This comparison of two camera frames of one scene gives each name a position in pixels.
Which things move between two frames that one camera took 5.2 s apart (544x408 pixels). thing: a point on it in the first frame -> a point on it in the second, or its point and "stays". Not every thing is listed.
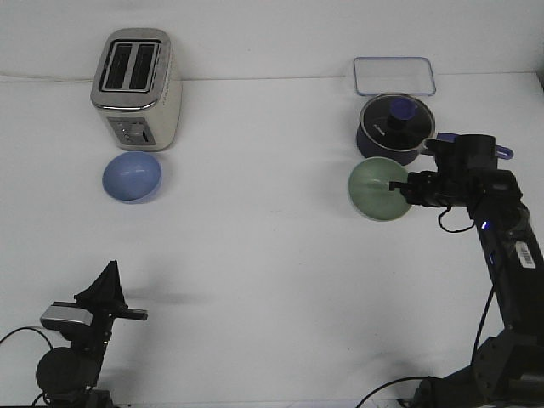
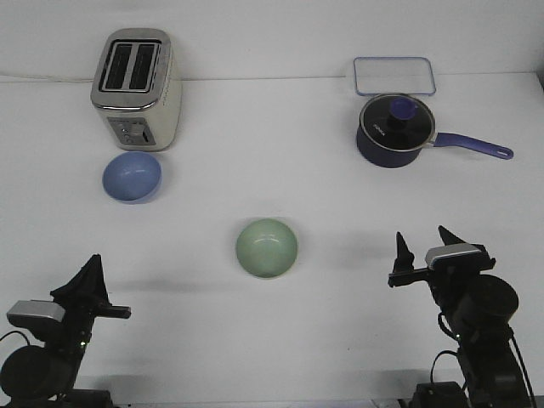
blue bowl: [133, 177] stays
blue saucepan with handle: [394, 128] stays
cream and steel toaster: [135, 90] stays
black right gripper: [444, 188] -> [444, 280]
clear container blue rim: [393, 76] stays
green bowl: [369, 189] -> [266, 248]
